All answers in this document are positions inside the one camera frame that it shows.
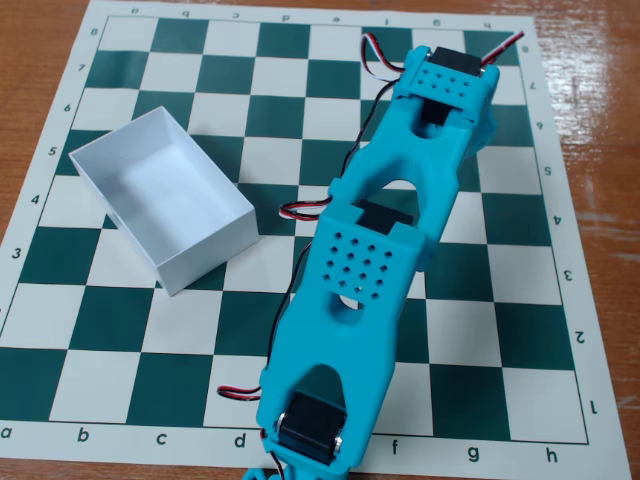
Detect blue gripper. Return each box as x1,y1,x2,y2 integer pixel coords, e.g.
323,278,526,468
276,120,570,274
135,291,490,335
466,106,498,159

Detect white open cardboard box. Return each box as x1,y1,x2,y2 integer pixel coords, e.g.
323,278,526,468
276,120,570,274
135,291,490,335
67,105,260,298

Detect green white chessboard mat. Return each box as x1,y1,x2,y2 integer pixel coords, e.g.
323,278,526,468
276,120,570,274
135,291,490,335
0,0,634,474

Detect red white black servo cable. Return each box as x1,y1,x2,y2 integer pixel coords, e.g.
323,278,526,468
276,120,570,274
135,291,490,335
340,33,407,181
278,196,335,222
216,384,263,402
481,31,526,67

